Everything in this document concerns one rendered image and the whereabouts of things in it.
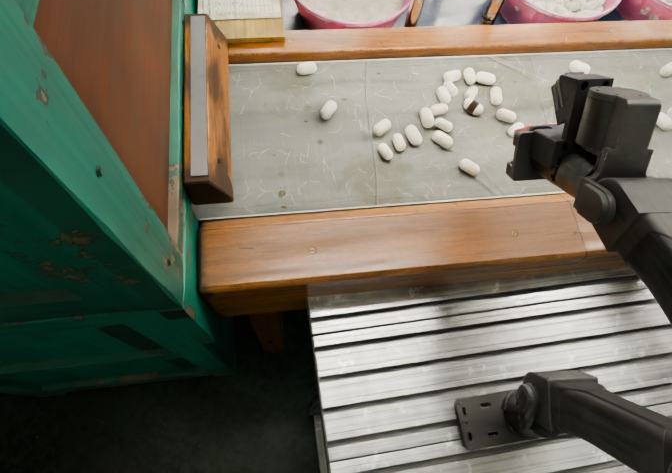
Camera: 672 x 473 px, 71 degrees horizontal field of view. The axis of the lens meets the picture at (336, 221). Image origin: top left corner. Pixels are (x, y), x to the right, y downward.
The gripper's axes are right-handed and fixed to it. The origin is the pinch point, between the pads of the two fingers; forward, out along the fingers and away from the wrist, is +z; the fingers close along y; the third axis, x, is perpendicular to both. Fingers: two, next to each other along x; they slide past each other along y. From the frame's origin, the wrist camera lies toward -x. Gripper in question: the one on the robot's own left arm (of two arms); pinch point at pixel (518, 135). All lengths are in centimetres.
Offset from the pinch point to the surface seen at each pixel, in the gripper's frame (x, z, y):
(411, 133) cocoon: 2.4, 11.9, 12.5
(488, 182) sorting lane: 9.9, 6.2, 0.4
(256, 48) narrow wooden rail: -10.2, 26.2, 37.3
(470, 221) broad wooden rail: 13.0, -1.2, 6.3
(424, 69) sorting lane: -5.8, 24.7, 6.8
